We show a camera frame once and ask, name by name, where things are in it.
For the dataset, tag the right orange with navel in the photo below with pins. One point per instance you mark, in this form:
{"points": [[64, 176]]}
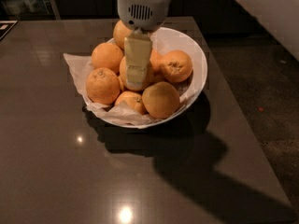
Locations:
{"points": [[176, 66]]}

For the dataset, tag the cluttered shelf in background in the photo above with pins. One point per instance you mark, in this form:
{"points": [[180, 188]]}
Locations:
{"points": [[28, 10]]}

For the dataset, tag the white bowl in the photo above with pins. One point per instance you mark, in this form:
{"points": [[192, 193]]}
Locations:
{"points": [[164, 40]]}

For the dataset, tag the dark framed item table corner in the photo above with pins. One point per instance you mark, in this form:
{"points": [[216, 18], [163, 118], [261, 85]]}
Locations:
{"points": [[5, 27]]}

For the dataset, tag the small bottom front orange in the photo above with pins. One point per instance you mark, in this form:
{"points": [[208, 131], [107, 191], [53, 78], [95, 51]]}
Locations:
{"points": [[133, 99]]}

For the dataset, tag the hidden middle back orange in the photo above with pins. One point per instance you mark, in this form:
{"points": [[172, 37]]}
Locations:
{"points": [[154, 59]]}

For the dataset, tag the white paper liner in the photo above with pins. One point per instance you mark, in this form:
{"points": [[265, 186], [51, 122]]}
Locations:
{"points": [[75, 65]]}

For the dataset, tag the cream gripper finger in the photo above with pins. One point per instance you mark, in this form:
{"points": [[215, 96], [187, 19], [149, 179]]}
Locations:
{"points": [[137, 47]]}

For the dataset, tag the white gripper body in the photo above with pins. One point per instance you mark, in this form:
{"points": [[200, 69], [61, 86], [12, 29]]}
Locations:
{"points": [[143, 11]]}

